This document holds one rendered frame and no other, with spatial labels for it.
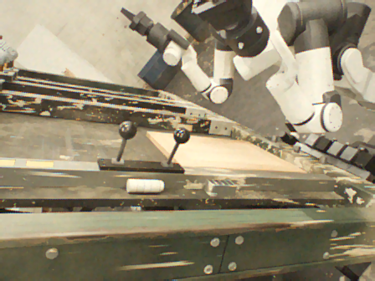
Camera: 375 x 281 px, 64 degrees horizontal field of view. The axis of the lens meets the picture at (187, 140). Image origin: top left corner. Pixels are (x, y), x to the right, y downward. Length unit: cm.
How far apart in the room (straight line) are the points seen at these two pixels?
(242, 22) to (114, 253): 48
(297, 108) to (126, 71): 556
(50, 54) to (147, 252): 435
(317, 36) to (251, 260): 59
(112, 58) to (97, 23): 65
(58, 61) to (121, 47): 180
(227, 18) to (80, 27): 553
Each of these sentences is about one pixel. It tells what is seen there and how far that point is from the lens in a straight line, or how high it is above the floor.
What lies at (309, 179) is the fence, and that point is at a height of 100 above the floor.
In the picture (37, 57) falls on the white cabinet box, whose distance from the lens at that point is 473.
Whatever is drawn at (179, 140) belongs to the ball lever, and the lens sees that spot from 64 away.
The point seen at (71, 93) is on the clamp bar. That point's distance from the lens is 158.
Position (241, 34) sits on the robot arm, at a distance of 66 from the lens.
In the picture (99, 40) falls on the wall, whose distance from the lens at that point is 613.
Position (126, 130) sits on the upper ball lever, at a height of 155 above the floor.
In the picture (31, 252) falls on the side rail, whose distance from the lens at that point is 45.
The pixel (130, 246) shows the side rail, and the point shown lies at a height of 151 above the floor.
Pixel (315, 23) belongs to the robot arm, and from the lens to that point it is 91.
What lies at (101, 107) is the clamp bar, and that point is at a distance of 128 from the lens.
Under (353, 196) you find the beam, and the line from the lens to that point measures 103.
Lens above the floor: 174
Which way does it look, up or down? 29 degrees down
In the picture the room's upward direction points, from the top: 51 degrees counter-clockwise
